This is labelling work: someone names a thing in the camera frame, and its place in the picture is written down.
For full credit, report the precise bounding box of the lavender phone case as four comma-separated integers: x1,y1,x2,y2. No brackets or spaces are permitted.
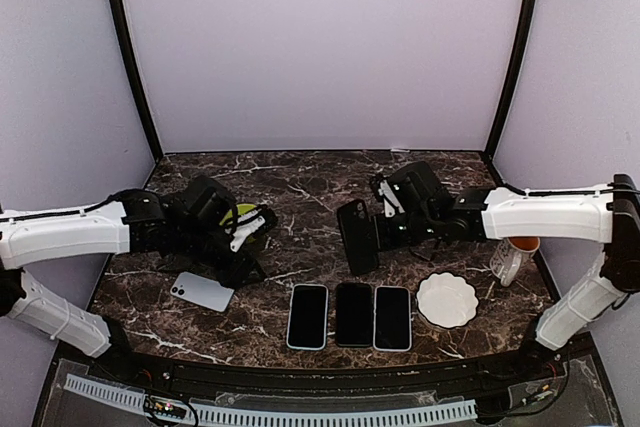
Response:
372,285,413,353

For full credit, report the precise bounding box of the dark purple edged phone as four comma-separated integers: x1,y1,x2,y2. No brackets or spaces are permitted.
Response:
288,286,327,348

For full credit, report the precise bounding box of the black magsafe phone case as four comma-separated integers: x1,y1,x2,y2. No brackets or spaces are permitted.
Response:
337,199,379,276

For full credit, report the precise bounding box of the right black frame post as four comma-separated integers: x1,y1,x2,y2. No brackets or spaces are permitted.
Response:
483,0,536,162

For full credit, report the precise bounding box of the green bowl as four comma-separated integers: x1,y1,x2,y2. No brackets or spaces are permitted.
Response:
219,203,258,227

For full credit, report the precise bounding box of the light blue phone case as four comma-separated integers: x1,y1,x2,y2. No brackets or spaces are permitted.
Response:
285,284,330,352

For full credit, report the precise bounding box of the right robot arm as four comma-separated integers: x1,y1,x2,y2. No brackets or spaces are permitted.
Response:
370,161,639,381

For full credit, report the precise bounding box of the patterned white mug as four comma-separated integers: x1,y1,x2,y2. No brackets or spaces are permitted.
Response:
489,237,540,287

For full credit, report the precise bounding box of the black front rail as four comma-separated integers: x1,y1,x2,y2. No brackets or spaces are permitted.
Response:
54,334,596,401

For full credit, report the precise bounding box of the white scalloped dish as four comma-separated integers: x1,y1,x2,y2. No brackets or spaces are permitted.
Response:
415,272,479,330

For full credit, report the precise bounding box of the left black frame post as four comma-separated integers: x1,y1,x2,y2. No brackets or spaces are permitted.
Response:
109,0,164,163

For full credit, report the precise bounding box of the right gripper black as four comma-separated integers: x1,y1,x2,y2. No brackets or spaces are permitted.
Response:
361,209,438,252

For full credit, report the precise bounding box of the silver white phone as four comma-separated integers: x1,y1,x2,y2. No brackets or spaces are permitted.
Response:
170,272,234,312

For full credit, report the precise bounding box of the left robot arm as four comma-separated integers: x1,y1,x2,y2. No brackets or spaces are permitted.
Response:
1,176,277,383

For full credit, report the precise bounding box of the white cable duct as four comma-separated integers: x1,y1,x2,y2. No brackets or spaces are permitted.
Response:
63,374,478,426

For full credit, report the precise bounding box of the black frame post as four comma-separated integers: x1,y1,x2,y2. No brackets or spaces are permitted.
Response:
109,0,164,163
483,0,536,162

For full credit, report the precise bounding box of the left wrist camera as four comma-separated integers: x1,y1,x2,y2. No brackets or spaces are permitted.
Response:
221,205,278,253

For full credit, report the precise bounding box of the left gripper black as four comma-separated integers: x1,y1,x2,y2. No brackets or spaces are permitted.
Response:
174,222,266,289

